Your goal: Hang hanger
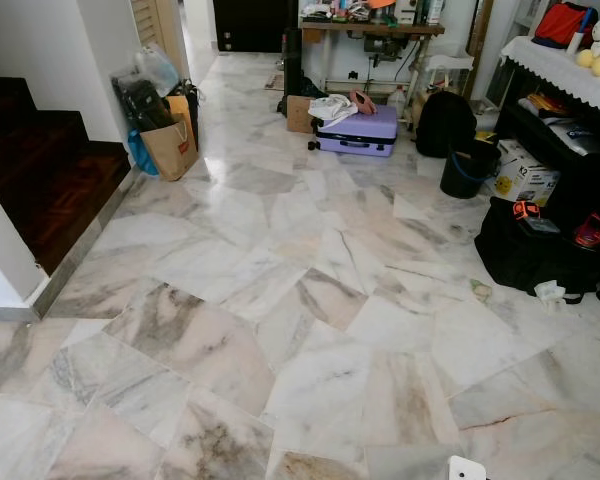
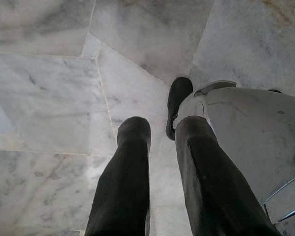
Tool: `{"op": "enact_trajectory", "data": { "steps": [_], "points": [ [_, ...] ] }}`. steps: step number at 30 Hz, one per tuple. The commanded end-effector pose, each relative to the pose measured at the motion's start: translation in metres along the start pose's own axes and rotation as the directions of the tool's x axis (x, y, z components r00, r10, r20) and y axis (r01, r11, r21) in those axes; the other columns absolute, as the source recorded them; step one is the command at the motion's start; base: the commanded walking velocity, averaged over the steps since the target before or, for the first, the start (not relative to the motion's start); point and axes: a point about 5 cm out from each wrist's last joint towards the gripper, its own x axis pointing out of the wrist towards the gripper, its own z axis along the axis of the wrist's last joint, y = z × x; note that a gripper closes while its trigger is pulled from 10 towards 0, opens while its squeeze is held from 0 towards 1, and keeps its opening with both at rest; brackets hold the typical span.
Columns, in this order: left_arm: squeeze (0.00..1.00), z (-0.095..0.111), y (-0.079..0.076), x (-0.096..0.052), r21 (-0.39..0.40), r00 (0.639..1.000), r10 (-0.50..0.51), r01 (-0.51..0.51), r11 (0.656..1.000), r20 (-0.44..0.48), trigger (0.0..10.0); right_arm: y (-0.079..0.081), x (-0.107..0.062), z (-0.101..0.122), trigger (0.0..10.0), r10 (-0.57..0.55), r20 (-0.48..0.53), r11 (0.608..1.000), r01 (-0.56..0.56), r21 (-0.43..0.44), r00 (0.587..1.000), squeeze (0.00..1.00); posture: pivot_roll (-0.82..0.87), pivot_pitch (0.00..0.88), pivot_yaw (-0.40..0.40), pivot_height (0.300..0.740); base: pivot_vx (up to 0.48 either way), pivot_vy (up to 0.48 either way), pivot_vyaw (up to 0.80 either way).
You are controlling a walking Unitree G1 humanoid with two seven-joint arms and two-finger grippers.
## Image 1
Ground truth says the white crumpled cloth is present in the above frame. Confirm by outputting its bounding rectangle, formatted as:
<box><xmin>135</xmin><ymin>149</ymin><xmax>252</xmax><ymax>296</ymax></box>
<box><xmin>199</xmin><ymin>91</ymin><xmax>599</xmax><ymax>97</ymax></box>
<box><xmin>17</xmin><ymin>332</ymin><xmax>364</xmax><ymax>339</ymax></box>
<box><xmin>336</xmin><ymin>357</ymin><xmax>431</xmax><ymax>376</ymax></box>
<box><xmin>308</xmin><ymin>93</ymin><xmax>359</xmax><ymax>128</ymax></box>

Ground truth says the purple suitcase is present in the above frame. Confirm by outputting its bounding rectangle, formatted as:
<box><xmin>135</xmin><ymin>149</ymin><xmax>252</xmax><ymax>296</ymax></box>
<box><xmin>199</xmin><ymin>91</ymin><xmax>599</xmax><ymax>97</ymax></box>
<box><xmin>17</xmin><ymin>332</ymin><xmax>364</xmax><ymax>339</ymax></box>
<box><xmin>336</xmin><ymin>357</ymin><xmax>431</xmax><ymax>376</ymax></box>
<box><xmin>308</xmin><ymin>103</ymin><xmax>399</xmax><ymax>159</ymax></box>

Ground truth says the black fabric bag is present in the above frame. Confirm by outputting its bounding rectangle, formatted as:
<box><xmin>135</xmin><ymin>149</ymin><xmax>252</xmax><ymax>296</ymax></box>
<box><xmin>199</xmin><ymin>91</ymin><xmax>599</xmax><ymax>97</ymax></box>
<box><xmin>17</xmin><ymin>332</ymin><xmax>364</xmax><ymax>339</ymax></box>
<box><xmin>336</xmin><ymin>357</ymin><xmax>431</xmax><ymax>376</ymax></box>
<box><xmin>113</xmin><ymin>75</ymin><xmax>176</xmax><ymax>131</ymax></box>

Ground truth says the black backpack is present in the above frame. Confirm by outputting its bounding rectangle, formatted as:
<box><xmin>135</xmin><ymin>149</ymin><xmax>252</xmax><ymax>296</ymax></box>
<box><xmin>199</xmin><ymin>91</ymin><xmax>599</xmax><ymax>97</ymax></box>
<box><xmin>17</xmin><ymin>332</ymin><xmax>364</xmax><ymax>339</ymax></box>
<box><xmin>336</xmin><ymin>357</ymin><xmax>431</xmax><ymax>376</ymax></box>
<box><xmin>415</xmin><ymin>90</ymin><xmax>478</xmax><ymax>159</ymax></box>

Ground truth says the wooden work desk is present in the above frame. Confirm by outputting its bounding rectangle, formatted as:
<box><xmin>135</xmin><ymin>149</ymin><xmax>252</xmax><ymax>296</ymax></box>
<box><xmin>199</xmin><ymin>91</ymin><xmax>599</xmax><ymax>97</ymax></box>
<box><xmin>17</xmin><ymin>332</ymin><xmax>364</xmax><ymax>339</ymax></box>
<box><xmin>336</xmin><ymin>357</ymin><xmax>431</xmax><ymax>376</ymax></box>
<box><xmin>300</xmin><ymin>0</ymin><xmax>446</xmax><ymax>96</ymax></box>

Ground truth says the white cardboard box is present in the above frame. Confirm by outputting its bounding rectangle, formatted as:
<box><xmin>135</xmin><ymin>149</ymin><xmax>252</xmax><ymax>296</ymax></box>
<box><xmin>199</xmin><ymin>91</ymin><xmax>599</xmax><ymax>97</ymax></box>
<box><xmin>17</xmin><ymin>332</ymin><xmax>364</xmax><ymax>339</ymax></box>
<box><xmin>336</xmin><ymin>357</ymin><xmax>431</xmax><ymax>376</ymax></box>
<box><xmin>488</xmin><ymin>140</ymin><xmax>561</xmax><ymax>206</ymax></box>

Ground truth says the white crumpled paper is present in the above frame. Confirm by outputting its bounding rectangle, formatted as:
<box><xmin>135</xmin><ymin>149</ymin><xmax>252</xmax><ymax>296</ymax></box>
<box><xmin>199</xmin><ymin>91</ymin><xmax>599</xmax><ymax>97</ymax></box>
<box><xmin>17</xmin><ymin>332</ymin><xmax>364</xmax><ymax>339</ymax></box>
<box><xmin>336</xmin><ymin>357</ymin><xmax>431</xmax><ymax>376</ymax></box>
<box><xmin>535</xmin><ymin>280</ymin><xmax>568</xmax><ymax>306</ymax></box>

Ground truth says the small brown cardboard box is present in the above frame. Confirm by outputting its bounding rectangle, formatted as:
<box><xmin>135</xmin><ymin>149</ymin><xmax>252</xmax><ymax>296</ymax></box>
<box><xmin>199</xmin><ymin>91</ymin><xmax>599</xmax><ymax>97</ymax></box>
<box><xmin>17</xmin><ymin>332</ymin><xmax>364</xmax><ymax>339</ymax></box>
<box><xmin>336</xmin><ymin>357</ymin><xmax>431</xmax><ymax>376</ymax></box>
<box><xmin>285</xmin><ymin>95</ymin><xmax>316</xmax><ymax>134</ymax></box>

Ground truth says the clear plastic bag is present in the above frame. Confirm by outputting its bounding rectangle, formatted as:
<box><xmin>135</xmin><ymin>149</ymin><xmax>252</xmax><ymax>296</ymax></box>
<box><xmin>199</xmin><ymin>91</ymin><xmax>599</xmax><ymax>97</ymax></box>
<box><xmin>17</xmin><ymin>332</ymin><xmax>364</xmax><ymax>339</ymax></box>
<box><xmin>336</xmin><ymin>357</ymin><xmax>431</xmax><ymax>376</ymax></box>
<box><xmin>135</xmin><ymin>45</ymin><xmax>181</xmax><ymax>98</ymax></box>

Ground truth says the dark wooden door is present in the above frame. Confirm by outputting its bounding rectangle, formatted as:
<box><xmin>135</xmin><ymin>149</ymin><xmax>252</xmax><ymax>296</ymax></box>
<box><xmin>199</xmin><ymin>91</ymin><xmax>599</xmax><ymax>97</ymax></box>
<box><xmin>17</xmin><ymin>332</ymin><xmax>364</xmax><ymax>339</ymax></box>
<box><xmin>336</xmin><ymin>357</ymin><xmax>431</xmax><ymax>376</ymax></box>
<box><xmin>213</xmin><ymin>0</ymin><xmax>299</xmax><ymax>53</ymax></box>

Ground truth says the white lace table cloth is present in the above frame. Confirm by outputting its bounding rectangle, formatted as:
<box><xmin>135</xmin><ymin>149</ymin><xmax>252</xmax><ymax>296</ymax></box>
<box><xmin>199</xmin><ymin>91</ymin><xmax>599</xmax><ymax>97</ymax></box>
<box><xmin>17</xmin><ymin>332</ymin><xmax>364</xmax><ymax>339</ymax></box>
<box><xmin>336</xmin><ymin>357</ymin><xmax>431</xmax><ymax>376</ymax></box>
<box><xmin>500</xmin><ymin>36</ymin><xmax>600</xmax><ymax>119</ymax></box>

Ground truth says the black shelf unit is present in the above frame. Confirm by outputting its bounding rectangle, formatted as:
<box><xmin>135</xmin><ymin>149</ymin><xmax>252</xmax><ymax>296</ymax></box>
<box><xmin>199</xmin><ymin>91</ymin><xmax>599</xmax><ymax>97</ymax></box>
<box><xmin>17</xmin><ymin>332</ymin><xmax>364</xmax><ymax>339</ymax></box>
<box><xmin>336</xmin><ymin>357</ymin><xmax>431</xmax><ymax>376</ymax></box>
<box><xmin>495</xmin><ymin>65</ymin><xmax>600</xmax><ymax>241</ymax></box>

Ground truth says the blue plastic bag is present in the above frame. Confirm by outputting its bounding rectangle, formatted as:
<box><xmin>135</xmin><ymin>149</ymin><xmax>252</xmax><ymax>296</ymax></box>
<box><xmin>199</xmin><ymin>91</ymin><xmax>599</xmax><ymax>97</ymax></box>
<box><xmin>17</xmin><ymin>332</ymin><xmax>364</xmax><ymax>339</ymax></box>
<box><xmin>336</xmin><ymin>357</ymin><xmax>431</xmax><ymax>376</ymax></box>
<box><xmin>128</xmin><ymin>128</ymin><xmax>159</xmax><ymax>177</ymax></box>

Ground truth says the black bucket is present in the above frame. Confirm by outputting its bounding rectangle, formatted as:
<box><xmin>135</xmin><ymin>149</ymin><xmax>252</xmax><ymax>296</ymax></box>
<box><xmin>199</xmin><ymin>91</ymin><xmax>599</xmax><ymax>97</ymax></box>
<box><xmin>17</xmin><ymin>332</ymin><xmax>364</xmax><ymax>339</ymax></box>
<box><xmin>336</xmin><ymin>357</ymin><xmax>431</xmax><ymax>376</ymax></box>
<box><xmin>440</xmin><ymin>138</ymin><xmax>499</xmax><ymax>199</ymax></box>

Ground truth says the red bag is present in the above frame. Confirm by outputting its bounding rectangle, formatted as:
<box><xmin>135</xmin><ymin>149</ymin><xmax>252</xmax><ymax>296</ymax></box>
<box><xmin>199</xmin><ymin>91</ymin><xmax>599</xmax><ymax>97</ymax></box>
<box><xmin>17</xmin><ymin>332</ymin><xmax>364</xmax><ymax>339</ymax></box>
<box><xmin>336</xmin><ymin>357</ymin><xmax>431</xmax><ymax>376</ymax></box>
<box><xmin>532</xmin><ymin>2</ymin><xmax>599</xmax><ymax>51</ymax></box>

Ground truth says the orange black tool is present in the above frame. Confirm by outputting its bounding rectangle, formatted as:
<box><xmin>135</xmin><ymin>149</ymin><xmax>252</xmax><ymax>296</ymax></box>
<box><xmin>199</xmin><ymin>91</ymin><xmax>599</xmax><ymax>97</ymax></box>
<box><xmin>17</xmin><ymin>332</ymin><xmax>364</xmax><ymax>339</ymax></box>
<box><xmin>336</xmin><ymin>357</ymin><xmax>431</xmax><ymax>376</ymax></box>
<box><xmin>512</xmin><ymin>200</ymin><xmax>541</xmax><ymax>223</ymax></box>

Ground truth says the dark wooden staircase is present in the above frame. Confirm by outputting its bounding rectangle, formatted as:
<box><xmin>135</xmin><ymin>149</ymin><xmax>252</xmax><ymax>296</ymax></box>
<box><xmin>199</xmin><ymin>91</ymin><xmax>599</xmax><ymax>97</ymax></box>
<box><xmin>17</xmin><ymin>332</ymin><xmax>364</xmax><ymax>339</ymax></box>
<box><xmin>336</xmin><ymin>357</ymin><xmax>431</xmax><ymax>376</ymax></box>
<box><xmin>0</xmin><ymin>78</ymin><xmax>131</xmax><ymax>276</ymax></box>

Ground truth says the black duffel bag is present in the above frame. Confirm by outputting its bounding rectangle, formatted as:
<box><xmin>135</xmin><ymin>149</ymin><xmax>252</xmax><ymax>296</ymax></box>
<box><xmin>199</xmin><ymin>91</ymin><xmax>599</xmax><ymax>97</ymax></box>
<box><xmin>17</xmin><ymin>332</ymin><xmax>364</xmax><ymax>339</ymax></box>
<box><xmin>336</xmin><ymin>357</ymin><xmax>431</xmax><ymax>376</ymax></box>
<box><xmin>474</xmin><ymin>195</ymin><xmax>600</xmax><ymax>306</ymax></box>

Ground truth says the brown paper bag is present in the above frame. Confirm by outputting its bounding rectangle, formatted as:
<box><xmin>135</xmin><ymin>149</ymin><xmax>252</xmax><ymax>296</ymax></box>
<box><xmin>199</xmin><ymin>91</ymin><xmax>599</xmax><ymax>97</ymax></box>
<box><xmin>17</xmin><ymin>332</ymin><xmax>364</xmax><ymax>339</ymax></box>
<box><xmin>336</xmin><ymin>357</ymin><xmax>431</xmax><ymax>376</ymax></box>
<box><xmin>140</xmin><ymin>108</ymin><xmax>199</xmax><ymax>182</ymax></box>

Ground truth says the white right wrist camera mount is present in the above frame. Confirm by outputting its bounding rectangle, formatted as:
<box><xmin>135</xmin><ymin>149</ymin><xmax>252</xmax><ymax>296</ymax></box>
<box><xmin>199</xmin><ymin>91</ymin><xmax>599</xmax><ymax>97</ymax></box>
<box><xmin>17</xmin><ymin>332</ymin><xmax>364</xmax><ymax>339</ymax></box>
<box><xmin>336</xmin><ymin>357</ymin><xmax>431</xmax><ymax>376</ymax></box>
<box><xmin>448</xmin><ymin>455</ymin><xmax>489</xmax><ymax>480</ymax></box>

